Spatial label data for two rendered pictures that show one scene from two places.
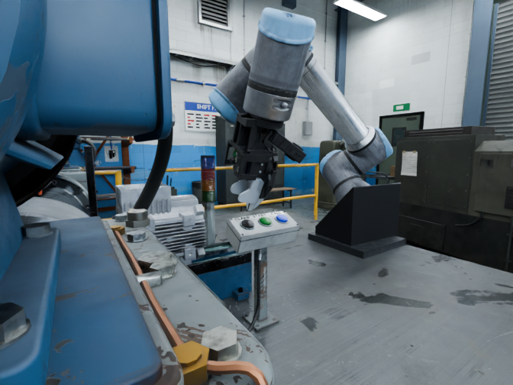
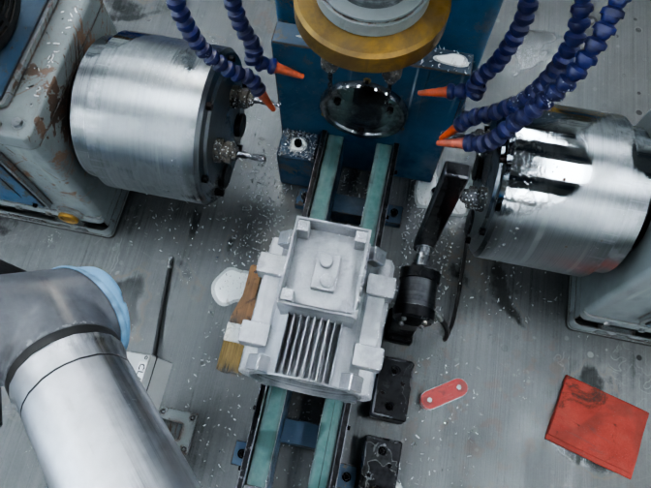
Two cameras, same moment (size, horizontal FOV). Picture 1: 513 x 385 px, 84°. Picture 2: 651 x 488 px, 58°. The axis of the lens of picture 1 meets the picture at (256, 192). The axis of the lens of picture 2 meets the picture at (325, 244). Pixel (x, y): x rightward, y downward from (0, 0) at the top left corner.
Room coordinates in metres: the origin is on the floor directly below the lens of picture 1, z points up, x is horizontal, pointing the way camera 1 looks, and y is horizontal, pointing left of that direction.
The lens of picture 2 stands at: (0.91, 0.13, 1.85)
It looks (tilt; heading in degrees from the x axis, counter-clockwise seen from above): 69 degrees down; 134
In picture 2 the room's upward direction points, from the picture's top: straight up
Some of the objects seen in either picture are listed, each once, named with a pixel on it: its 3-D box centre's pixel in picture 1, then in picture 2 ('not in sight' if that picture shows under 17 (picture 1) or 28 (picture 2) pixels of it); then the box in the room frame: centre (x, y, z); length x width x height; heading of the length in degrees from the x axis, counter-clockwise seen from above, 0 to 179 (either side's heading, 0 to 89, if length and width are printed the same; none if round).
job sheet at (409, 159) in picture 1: (408, 163); not in sight; (3.61, -1.92, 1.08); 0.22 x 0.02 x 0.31; 24
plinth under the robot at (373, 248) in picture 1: (355, 238); not in sight; (1.33, -0.48, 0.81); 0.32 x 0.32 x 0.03; 34
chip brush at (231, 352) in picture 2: not in sight; (243, 318); (0.63, 0.21, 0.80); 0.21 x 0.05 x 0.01; 122
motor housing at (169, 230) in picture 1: (160, 231); (319, 319); (0.77, 0.27, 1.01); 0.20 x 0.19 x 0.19; 122
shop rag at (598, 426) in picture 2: not in sight; (598, 425); (1.20, 0.50, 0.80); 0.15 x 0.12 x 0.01; 19
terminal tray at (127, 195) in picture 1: (143, 198); (325, 273); (0.74, 0.30, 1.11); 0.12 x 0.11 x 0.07; 122
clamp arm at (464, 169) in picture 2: (92, 191); (438, 214); (0.80, 0.46, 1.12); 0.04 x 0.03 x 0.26; 123
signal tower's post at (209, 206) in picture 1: (208, 205); not in sight; (1.17, 0.20, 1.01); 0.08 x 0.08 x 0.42; 33
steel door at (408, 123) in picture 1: (398, 153); not in sight; (7.06, -3.47, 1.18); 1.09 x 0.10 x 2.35; 34
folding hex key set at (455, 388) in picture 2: not in sight; (443, 394); (0.98, 0.36, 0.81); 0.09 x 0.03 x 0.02; 66
